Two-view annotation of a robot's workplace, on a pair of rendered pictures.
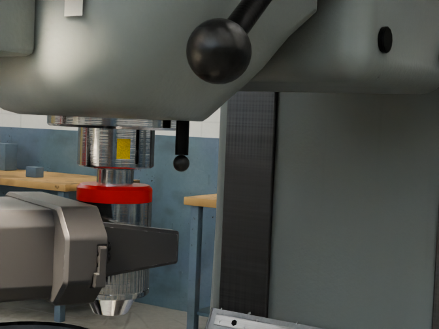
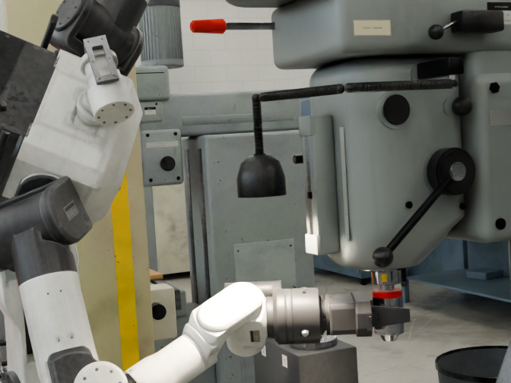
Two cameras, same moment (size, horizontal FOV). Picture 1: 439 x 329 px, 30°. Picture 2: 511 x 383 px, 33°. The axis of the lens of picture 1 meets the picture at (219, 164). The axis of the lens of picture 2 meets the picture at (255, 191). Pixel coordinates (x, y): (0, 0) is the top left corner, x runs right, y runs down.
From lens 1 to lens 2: 0.92 m
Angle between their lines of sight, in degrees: 35
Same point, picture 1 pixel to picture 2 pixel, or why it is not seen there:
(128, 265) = (388, 322)
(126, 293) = (390, 333)
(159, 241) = (401, 313)
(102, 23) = (356, 243)
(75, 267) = (360, 324)
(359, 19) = (483, 217)
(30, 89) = (341, 262)
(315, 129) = not seen: outside the picture
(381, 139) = not seen: outside the picture
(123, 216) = (386, 303)
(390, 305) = not seen: outside the picture
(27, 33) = (336, 245)
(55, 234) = (355, 311)
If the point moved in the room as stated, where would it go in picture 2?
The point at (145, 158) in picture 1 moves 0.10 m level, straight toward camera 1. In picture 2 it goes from (394, 280) to (370, 292)
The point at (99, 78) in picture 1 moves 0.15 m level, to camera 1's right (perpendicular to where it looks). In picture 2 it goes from (360, 259) to (455, 262)
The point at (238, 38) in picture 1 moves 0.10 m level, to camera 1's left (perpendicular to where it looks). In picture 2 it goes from (384, 254) to (322, 253)
